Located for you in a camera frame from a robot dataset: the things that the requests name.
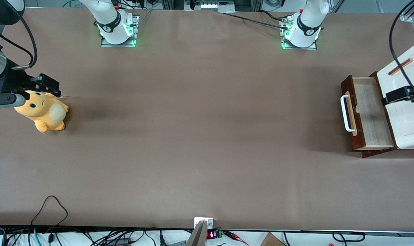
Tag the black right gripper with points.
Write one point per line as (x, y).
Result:
(13, 81)

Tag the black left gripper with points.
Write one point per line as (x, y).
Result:
(400, 94)

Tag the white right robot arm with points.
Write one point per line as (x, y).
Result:
(109, 20)

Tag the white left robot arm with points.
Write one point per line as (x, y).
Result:
(306, 30)

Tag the orange plush toy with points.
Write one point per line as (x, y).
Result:
(43, 116)

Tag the white plastic lidded box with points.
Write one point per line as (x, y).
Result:
(412, 136)

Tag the black power adapter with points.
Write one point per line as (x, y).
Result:
(120, 242)

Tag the white power strip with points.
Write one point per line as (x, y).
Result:
(210, 5)

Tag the brown cardboard box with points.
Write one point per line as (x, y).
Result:
(272, 240)

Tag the grey metal bar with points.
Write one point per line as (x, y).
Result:
(197, 235)

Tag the red clip leads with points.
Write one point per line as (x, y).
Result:
(234, 235)

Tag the red digit display module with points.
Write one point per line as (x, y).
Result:
(212, 234)

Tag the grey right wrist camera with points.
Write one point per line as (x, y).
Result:
(5, 100)

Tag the aluminium frame profile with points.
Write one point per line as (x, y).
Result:
(410, 12)

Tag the white mounting bracket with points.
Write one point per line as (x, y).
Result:
(208, 222)

